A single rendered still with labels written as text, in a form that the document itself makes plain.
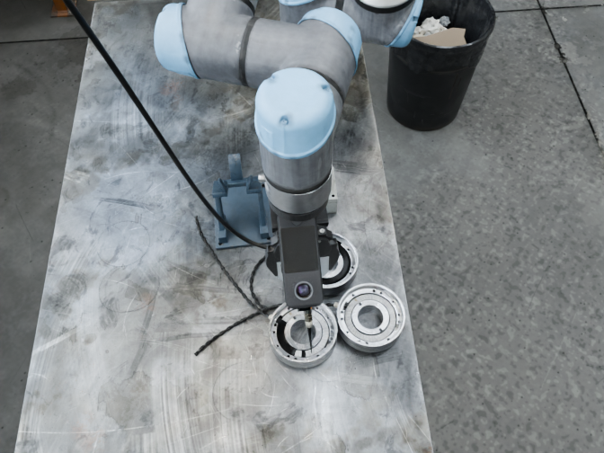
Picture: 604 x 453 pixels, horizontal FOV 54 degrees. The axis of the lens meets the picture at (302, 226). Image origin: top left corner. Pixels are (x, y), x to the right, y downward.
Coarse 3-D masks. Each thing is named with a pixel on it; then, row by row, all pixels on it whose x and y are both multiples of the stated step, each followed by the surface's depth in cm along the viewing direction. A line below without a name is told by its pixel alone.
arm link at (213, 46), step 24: (192, 0) 64; (216, 0) 63; (240, 0) 64; (168, 24) 63; (192, 24) 62; (216, 24) 62; (240, 24) 62; (168, 48) 63; (192, 48) 63; (216, 48) 62; (240, 48) 62; (192, 72) 65; (216, 72) 64; (240, 72) 63
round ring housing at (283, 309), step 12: (276, 312) 91; (288, 312) 92; (324, 312) 92; (288, 324) 91; (300, 324) 93; (312, 324) 91; (336, 324) 89; (276, 336) 90; (288, 336) 90; (336, 336) 88; (276, 348) 88; (300, 348) 89; (312, 348) 89; (288, 360) 87; (300, 360) 87; (312, 360) 87
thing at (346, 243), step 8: (344, 240) 98; (352, 248) 97; (352, 256) 97; (336, 264) 99; (352, 264) 96; (336, 272) 95; (352, 272) 94; (344, 280) 93; (352, 280) 96; (328, 288) 93; (336, 288) 93; (344, 288) 95
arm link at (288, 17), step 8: (280, 0) 107; (288, 0) 106; (296, 0) 105; (304, 0) 104; (312, 0) 104; (320, 0) 104; (328, 0) 104; (336, 0) 104; (280, 8) 110; (288, 8) 107; (296, 8) 106; (304, 8) 105; (312, 8) 105; (336, 8) 105; (280, 16) 112; (288, 16) 109; (296, 16) 108
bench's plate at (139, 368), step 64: (128, 64) 126; (128, 128) 116; (192, 128) 116; (64, 192) 108; (128, 192) 108; (192, 192) 108; (384, 192) 107; (64, 256) 101; (128, 256) 101; (192, 256) 101; (256, 256) 101; (384, 256) 100; (64, 320) 95; (128, 320) 95; (192, 320) 95; (256, 320) 94; (64, 384) 90; (128, 384) 90; (192, 384) 89; (256, 384) 89; (320, 384) 89; (384, 384) 89; (64, 448) 85; (128, 448) 85; (192, 448) 84; (256, 448) 84; (320, 448) 84; (384, 448) 84
